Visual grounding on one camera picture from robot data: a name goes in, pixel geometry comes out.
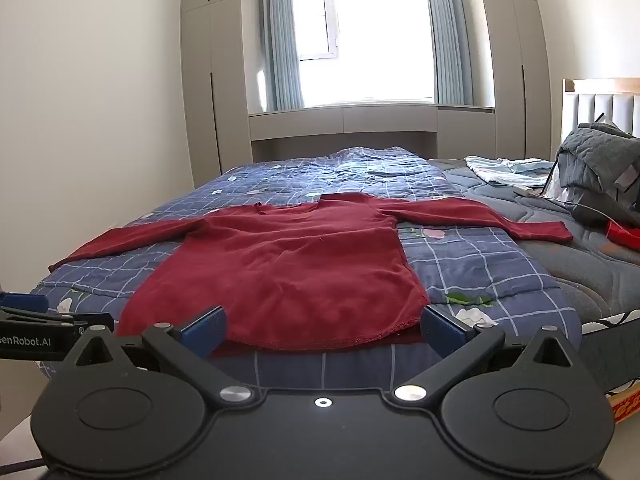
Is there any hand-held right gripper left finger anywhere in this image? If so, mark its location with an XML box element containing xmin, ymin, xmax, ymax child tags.
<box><xmin>62</xmin><ymin>305</ymin><xmax>255</xmax><ymax>407</ymax></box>

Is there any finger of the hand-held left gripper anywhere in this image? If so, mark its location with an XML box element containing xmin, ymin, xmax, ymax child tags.
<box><xmin>0</xmin><ymin>292</ymin><xmax>50</xmax><ymax>318</ymax></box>
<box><xmin>0</xmin><ymin>309</ymin><xmax>116</xmax><ymax>337</ymax></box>

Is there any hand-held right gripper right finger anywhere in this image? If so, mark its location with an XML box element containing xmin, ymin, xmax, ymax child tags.
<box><xmin>392</xmin><ymin>306</ymin><xmax>583</xmax><ymax>406</ymax></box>

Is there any red long-sleeved shirt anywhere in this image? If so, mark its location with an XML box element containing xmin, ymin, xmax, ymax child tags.
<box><xmin>48</xmin><ymin>192</ymin><xmax>574</xmax><ymax>352</ymax></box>

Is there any blue plaid floral quilt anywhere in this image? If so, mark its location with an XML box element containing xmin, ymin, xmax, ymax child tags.
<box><xmin>30</xmin><ymin>146</ymin><xmax>583</xmax><ymax>396</ymax></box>

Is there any black bed base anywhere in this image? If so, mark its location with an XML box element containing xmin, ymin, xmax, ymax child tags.
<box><xmin>579</xmin><ymin>309</ymin><xmax>640</xmax><ymax>397</ymax></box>

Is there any light blue patterned cloth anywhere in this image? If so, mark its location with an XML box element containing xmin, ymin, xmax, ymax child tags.
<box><xmin>465</xmin><ymin>155</ymin><xmax>557</xmax><ymax>187</ymax></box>

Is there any orange printed box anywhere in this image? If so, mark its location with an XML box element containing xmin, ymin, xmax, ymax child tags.
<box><xmin>605</xmin><ymin>380</ymin><xmax>640</xmax><ymax>426</ymax></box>

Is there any red packet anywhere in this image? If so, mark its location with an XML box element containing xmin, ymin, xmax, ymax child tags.
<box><xmin>605</xmin><ymin>220</ymin><xmax>640</xmax><ymax>252</ymax></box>

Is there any beige window cabinet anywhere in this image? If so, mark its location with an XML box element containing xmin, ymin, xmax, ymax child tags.
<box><xmin>248</xmin><ymin>102</ymin><xmax>497</xmax><ymax>163</ymax></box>

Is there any grey quilted blanket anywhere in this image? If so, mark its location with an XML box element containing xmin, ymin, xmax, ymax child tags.
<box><xmin>555</xmin><ymin>122</ymin><xmax>640</xmax><ymax>226</ymax></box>

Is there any tall beige wardrobe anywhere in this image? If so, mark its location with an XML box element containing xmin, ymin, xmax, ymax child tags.
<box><xmin>472</xmin><ymin>0</ymin><xmax>553</xmax><ymax>161</ymax></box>
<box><xmin>180</xmin><ymin>0</ymin><xmax>253</xmax><ymax>187</ymax></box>

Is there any padded headboard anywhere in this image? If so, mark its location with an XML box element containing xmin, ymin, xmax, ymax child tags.
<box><xmin>561</xmin><ymin>77</ymin><xmax>640</xmax><ymax>140</ymax></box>

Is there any light blue curtain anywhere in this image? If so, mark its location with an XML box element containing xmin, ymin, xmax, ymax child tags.
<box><xmin>419</xmin><ymin>0</ymin><xmax>475</xmax><ymax>109</ymax></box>
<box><xmin>259</xmin><ymin>0</ymin><xmax>305</xmax><ymax>112</ymax></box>

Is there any window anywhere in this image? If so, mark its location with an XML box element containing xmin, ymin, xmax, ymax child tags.
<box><xmin>292</xmin><ymin>0</ymin><xmax>436</xmax><ymax>104</ymax></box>

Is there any white cable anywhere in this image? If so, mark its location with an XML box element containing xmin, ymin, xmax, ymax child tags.
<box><xmin>530</xmin><ymin>191</ymin><xmax>617</xmax><ymax>222</ymax></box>

